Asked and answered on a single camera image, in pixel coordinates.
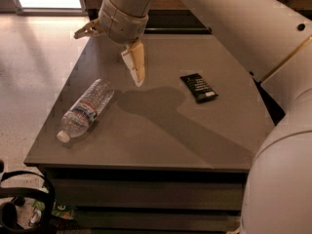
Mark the grey drawer cabinet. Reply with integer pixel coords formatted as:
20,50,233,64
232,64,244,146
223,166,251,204
25,35,273,234

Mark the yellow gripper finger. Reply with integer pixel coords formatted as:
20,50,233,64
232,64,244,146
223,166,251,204
121,40,145,87
74,19,104,39

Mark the green chip bag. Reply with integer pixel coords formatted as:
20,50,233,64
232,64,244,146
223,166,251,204
32,200,74,220

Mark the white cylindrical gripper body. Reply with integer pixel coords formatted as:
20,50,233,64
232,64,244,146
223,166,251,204
98,0,148,45

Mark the clear plastic water bottle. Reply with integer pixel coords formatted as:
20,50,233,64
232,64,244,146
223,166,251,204
57,79,114,143

